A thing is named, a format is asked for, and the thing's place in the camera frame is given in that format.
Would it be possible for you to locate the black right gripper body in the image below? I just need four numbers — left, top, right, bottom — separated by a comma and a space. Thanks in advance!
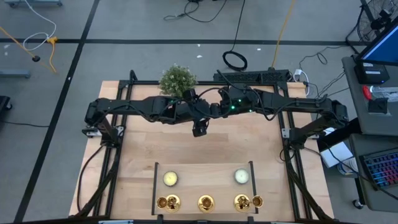
226, 88, 259, 113

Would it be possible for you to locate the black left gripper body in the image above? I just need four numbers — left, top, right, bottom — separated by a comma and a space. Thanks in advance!
174, 99, 212, 124

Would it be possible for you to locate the candle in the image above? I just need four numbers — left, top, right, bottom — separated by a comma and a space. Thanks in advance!
162, 170, 179, 187
234, 168, 250, 185

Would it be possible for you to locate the gold candlestick holder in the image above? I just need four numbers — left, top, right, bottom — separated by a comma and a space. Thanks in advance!
197, 195, 215, 213
156, 194, 182, 214
233, 194, 264, 213

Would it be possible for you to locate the black perforated power strip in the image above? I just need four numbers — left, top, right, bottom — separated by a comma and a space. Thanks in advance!
213, 68, 290, 84

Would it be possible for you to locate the green potted plant black pot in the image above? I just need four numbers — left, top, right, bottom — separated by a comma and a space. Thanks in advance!
158, 63, 198, 99

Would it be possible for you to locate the black desk support beam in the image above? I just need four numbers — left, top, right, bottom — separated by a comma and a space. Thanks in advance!
317, 118, 361, 150

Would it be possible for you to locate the white paper box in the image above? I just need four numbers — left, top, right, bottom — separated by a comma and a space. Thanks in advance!
318, 126, 354, 169

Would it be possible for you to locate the white blue cup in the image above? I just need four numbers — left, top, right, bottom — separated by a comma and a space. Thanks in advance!
337, 157, 358, 175

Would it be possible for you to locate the black desktop device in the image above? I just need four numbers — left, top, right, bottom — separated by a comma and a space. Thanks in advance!
353, 62, 390, 85

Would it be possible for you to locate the grey metal bar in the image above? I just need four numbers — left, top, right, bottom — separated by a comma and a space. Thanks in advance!
98, 219, 134, 224

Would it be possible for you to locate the small black box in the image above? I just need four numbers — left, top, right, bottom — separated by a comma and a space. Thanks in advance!
368, 98, 389, 114

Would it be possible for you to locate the black floor fan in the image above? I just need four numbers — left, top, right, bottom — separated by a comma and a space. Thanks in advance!
345, 0, 398, 55

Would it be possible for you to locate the computer monitor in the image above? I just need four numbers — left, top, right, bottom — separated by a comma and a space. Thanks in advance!
356, 20, 398, 67

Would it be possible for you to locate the backlit keyboard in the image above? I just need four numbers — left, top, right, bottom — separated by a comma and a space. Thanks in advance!
360, 148, 398, 190

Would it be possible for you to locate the grey rolling desk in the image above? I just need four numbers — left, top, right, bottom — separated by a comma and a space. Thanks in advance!
348, 133, 398, 214

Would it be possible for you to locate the grey floor bar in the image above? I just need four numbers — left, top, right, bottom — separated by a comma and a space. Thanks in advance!
0, 68, 32, 79

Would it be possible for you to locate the black equipment base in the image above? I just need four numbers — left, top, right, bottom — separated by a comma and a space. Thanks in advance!
0, 95, 13, 113

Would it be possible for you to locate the grey cart base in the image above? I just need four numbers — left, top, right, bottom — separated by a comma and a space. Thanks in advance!
4, 0, 63, 7

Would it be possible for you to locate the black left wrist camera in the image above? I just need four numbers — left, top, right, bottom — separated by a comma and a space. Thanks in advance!
192, 119, 209, 138

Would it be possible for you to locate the black aluminium rig frame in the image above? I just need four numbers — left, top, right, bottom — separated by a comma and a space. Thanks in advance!
68, 70, 336, 224

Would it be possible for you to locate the black cable with coil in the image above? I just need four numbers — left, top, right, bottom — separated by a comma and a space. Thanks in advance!
222, 0, 249, 72

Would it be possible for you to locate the looping black floor cable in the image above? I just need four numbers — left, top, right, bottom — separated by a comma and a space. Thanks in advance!
164, 0, 228, 24

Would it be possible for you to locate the thick yellow power cable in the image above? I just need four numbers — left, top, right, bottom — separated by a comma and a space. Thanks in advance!
272, 0, 295, 69

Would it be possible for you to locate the yellow floor cable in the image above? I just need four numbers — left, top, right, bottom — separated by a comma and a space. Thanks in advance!
0, 26, 58, 75

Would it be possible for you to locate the thin black floor cable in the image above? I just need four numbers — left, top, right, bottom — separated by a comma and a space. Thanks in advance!
0, 120, 50, 128

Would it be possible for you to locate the white floor cable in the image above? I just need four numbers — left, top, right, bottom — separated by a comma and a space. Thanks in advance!
23, 0, 57, 52

